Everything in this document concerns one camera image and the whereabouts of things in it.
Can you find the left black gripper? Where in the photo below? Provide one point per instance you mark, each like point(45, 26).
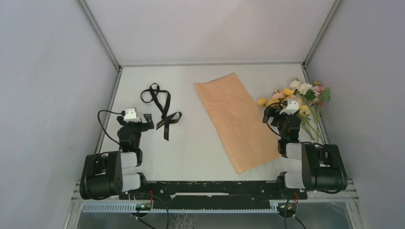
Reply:
point(148, 125)

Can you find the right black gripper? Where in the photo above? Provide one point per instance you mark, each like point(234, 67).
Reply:
point(272, 111)

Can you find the yellow fake flower stem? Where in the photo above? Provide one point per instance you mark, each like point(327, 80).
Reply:
point(307, 98)

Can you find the two-sided peach green wrapping paper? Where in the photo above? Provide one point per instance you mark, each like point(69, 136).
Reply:
point(248, 141)

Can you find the pink fake flower stem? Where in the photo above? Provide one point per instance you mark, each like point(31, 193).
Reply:
point(310, 98)

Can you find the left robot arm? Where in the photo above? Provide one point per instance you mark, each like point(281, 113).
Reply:
point(103, 174)

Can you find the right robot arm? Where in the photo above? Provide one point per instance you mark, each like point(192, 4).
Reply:
point(322, 168)

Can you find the black ribbon with gold text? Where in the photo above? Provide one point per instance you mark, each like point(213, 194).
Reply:
point(166, 119)

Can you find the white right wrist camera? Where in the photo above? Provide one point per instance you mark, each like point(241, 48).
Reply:
point(291, 107)

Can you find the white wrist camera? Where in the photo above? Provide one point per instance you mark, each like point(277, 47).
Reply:
point(291, 107)
point(131, 115)

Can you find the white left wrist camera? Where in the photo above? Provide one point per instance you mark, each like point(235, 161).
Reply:
point(131, 115)

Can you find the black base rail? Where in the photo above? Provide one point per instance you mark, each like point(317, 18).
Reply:
point(213, 195)

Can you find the white slotted cable duct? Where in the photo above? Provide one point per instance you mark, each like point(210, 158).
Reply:
point(105, 207)

